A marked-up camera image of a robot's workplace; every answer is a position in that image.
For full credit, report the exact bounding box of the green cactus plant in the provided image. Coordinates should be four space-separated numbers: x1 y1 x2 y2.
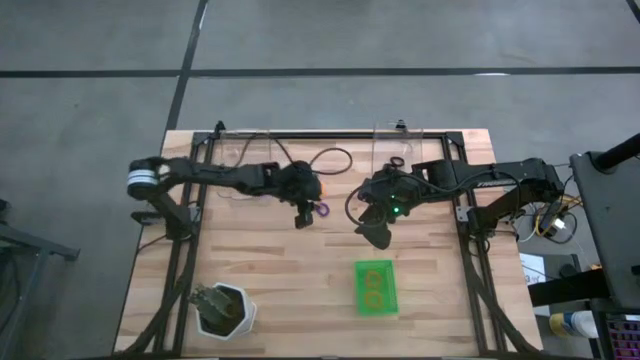
188 283 234 324

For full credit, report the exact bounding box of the clear plastic bin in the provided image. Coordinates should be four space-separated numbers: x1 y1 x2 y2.
217 128 274 202
371 124 427 174

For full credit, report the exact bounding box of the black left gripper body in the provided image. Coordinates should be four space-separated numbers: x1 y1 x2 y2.
272 160 324 206

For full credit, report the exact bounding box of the backlit keyboard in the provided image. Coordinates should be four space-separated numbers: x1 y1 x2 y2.
605 314 640 360

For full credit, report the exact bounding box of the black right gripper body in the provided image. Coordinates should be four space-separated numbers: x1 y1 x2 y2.
358 166 427 222

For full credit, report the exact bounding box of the grey metal side table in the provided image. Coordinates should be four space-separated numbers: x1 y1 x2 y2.
0 198 82 360

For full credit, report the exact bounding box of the green plastic basket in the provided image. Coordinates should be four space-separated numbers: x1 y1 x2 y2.
353 258 401 318

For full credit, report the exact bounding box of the white plastic bottle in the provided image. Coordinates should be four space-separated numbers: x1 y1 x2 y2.
548 309 600 340

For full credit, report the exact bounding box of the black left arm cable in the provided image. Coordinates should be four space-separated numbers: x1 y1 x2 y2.
234 131 354 177

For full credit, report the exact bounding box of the white hexagonal plant pot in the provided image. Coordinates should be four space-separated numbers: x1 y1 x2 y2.
194 282 259 343

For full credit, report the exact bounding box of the black aluminium rig frame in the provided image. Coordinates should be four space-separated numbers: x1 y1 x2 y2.
112 129 544 358

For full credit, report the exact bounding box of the yellow cable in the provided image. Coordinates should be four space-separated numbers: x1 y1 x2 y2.
533 195 584 242

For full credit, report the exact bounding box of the white paper sheet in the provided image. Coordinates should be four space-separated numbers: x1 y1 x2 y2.
518 251 548 288

